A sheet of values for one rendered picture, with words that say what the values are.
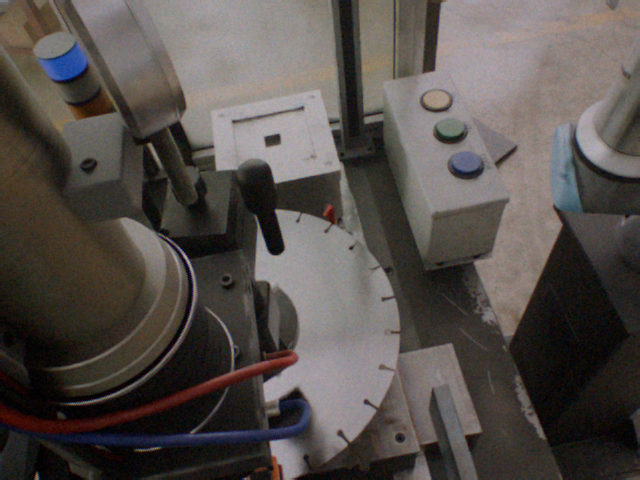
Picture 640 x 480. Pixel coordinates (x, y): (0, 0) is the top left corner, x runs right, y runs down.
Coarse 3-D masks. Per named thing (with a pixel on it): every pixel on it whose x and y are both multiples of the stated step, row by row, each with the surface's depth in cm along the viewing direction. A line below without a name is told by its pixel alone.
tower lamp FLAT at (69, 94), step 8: (88, 64) 61; (88, 72) 61; (72, 80) 60; (80, 80) 60; (88, 80) 61; (96, 80) 63; (56, 88) 62; (64, 88) 61; (72, 88) 61; (80, 88) 61; (88, 88) 62; (96, 88) 63; (64, 96) 62; (72, 96) 61; (80, 96) 62; (88, 96) 62
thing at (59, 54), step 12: (48, 36) 60; (60, 36) 59; (72, 36) 59; (36, 48) 58; (48, 48) 58; (60, 48) 58; (72, 48) 58; (48, 60) 57; (60, 60) 58; (72, 60) 59; (84, 60) 60; (48, 72) 59; (60, 72) 59; (72, 72) 59
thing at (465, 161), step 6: (456, 156) 77; (462, 156) 77; (468, 156) 77; (474, 156) 77; (456, 162) 76; (462, 162) 76; (468, 162) 76; (474, 162) 76; (480, 162) 76; (456, 168) 76; (462, 168) 76; (468, 168) 75; (474, 168) 75; (462, 174) 76; (468, 174) 76
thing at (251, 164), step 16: (256, 160) 29; (240, 176) 29; (256, 176) 29; (272, 176) 29; (240, 192) 30; (256, 192) 29; (272, 192) 30; (256, 208) 30; (272, 208) 31; (272, 224) 32; (272, 240) 34
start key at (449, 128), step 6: (444, 120) 81; (450, 120) 81; (456, 120) 81; (438, 126) 81; (444, 126) 80; (450, 126) 80; (456, 126) 80; (462, 126) 80; (438, 132) 80; (444, 132) 80; (450, 132) 80; (456, 132) 80; (462, 132) 80; (444, 138) 80; (450, 138) 80; (456, 138) 80
